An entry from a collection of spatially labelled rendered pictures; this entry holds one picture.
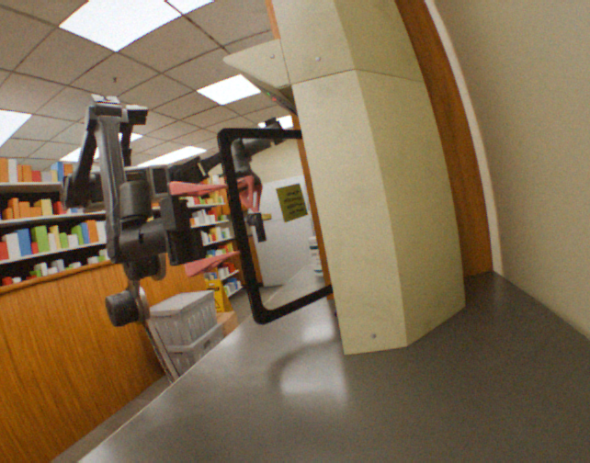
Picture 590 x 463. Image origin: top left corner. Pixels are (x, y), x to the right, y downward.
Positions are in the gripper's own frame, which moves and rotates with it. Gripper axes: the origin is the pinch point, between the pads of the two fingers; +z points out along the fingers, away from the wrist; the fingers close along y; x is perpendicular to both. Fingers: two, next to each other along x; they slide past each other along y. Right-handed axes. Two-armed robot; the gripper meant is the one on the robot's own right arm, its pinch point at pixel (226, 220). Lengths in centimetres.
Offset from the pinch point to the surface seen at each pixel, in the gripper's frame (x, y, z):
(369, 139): 8.6, 8.4, 22.1
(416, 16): 43, 52, 48
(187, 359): 168, -88, -147
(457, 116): 45, 19, 49
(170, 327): 167, -59, -154
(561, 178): 8, -4, 55
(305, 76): 7.9, 21.5, 14.5
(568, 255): 10, -17, 54
